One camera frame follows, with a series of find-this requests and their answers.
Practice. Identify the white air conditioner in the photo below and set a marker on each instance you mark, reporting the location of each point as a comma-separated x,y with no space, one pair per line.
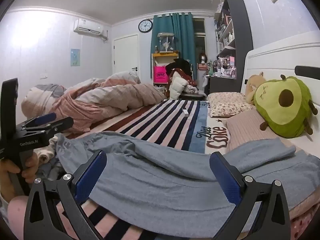
87,26

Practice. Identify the person's pink pajama leg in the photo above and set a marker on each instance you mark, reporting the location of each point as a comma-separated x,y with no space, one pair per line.
17,217

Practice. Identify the white patterned garment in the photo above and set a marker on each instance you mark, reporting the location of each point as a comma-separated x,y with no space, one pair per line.
46,152

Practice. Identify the glass fish tank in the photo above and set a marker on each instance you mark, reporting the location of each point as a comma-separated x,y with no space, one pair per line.
165,42

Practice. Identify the round wall clock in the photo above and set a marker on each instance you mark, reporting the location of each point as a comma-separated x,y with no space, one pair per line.
145,25

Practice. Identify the dark tall bookshelf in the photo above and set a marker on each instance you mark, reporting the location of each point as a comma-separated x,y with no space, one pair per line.
241,25

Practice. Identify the mannequin head with wig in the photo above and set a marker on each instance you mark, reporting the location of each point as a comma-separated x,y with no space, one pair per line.
203,58

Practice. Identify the white bed headboard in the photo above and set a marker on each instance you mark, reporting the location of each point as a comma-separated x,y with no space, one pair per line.
275,60

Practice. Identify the yellow topped shelf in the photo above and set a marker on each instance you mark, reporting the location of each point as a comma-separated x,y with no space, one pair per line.
165,54

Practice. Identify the pile of dark clothes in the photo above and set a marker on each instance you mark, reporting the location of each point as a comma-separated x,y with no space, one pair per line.
181,66

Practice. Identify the striped printed blanket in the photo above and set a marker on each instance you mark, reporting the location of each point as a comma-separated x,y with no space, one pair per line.
162,120

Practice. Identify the green avocado plush toy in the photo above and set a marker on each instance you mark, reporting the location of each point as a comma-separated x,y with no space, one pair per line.
295,115

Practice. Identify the blue-grey pants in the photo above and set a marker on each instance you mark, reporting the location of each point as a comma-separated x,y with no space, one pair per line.
162,180

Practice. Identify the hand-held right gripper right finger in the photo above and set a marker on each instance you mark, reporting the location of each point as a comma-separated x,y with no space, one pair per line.
223,177

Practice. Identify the light blue garment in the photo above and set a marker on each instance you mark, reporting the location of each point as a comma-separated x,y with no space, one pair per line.
50,170

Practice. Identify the pink ribbed pillow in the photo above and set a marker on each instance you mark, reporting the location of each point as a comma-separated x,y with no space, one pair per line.
250,127

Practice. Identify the brown plush toy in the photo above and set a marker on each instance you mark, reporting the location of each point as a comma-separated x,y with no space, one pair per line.
253,85

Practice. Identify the teal curtain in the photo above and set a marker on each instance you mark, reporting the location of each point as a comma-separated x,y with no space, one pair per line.
183,37

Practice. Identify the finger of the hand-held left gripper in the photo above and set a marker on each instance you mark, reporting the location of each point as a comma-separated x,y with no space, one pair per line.
45,118
57,125

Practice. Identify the pink and beige duvet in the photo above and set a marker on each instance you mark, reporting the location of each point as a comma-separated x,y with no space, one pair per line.
100,97

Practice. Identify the pink shopping bag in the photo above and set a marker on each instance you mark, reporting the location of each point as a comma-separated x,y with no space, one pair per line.
160,75

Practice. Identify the small white remote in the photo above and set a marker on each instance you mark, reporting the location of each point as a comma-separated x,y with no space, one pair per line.
185,113

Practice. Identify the white door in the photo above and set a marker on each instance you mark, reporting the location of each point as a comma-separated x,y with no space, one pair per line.
126,55

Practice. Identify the small blue wall poster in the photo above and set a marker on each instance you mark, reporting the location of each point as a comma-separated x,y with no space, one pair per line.
75,57

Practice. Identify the floral pillow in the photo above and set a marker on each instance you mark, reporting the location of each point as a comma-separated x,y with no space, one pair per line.
230,103

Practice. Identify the window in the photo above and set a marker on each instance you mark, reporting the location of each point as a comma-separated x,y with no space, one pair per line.
199,35

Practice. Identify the person's left hand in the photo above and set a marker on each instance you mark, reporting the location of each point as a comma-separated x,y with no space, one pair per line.
31,167

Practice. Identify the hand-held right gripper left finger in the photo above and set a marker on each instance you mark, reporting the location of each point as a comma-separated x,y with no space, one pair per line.
90,177

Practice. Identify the white puffy jacket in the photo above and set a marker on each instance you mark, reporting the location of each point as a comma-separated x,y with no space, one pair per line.
177,86

